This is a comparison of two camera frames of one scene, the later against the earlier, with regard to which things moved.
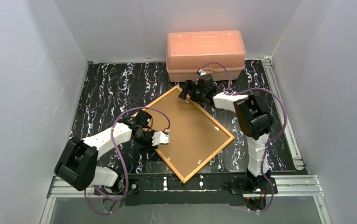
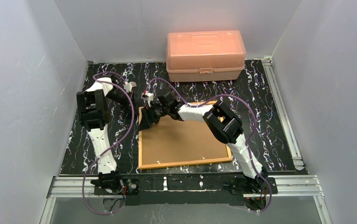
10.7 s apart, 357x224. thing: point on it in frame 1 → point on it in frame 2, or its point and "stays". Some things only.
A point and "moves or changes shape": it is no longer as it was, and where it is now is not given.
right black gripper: x=189 y=90 → x=151 y=114
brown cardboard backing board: x=193 y=136 moves or changes shape
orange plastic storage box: x=188 y=51 stays
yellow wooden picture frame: x=195 y=136 → x=140 y=167
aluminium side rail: x=271 y=74 stays
